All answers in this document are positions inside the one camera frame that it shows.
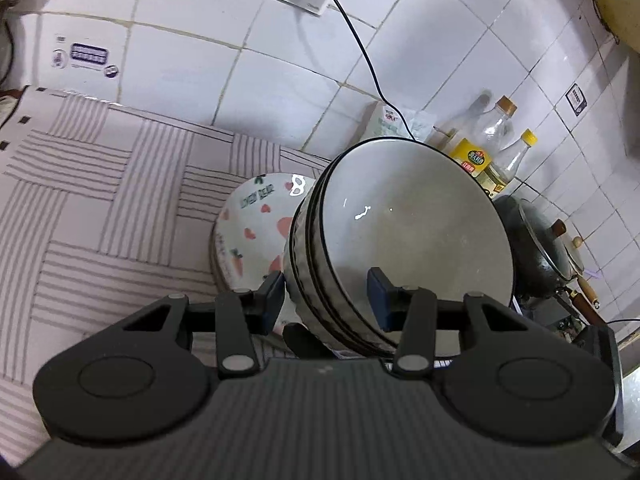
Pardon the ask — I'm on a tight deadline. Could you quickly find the small white bowl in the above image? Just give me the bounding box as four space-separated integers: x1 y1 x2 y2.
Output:
284 195 352 351

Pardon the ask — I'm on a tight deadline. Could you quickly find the pink rabbit print plate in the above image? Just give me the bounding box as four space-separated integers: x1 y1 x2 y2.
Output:
209 171 319 348

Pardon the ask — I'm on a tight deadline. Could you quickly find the large white ribbed bowl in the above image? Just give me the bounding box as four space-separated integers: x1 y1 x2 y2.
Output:
307 136 516 356

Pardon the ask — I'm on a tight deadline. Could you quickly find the medium white ribbed bowl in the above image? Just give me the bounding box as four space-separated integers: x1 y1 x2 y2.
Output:
285 174 397 358

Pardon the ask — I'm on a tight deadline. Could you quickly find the striped table mat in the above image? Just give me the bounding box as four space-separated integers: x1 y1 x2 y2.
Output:
1 87 326 466

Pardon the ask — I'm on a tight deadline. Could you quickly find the clear vinegar bottle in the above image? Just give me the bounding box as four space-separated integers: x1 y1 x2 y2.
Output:
476 129 538 198

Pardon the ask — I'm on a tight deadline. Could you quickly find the yellow label cooking wine bottle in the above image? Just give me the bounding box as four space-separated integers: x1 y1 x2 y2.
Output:
434 96 518 178

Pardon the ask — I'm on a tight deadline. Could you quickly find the white salt bag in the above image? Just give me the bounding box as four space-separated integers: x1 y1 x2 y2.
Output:
359 102 436 143

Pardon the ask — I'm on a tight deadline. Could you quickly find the black wok with handle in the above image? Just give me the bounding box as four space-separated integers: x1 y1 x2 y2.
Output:
494 196 605 326

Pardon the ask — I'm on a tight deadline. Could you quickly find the black power cable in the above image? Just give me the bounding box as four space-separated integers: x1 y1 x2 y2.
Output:
326 0 419 142

